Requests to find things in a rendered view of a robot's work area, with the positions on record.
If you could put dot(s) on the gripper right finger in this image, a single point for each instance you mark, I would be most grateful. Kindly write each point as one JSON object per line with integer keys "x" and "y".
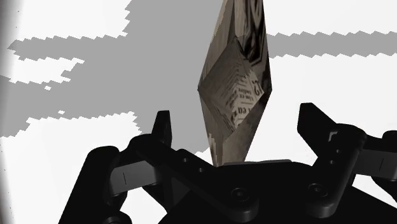
{"x": 338, "y": 149}

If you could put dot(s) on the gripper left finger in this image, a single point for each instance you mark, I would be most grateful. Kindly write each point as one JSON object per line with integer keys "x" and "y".
{"x": 145, "y": 161}

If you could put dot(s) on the brown printed paper shape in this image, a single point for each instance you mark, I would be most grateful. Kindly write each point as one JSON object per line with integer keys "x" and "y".
{"x": 231, "y": 93}

